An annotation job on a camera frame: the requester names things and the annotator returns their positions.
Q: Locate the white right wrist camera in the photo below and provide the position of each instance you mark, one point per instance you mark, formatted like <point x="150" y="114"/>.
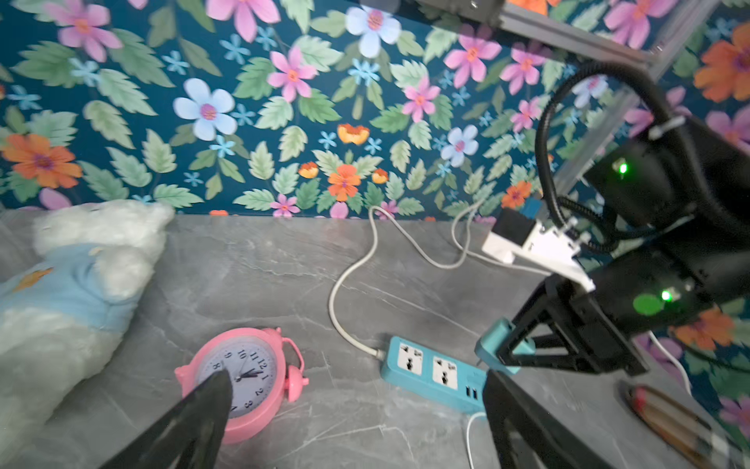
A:
<point x="516" y="236"/>

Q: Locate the white teddy bear blue shirt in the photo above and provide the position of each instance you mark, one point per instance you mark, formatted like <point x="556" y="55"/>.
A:
<point x="63" y="318"/>

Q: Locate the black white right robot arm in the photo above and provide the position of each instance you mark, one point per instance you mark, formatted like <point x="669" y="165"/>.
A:
<point x="671" y="241"/>

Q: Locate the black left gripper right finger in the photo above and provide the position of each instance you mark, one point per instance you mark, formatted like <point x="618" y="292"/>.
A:
<point x="511" y="411"/>

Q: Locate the teal power strip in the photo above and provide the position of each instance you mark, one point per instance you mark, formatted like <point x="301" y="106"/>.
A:
<point x="435" y="377"/>

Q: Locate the pink alarm clock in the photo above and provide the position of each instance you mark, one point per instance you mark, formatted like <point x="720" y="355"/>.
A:
<point x="265" y="368"/>

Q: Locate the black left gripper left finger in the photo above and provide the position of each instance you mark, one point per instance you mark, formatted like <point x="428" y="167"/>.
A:
<point x="189" y="435"/>

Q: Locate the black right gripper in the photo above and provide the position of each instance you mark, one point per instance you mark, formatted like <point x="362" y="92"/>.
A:
<point x="581" y="338"/>

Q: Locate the plaid glasses case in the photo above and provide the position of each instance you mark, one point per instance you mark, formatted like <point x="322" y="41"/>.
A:
<point x="703" y="444"/>

